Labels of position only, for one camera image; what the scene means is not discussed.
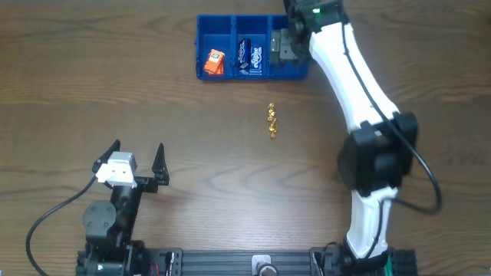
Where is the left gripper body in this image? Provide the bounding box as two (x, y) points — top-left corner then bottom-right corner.
(132, 175), (160, 194)

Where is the blue tray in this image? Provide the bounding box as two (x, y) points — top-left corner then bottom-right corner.
(195, 14), (310, 81)

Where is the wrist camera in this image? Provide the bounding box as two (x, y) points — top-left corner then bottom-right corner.
(94, 151), (138, 189)
(270, 28), (298, 65)

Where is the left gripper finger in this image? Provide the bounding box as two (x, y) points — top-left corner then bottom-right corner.
(151, 143), (170, 186)
(91, 139), (121, 173)

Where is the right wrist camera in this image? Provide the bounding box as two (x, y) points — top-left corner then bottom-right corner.
(270, 28), (298, 65)

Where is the blue candy pack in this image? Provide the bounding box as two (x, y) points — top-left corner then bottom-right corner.
(249, 44), (265, 74)
(236, 37), (252, 74)

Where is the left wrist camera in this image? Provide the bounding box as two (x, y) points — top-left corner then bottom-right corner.
(94, 151), (138, 189)

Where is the mounting rail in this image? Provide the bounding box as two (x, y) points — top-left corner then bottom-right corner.
(75, 248), (418, 276)

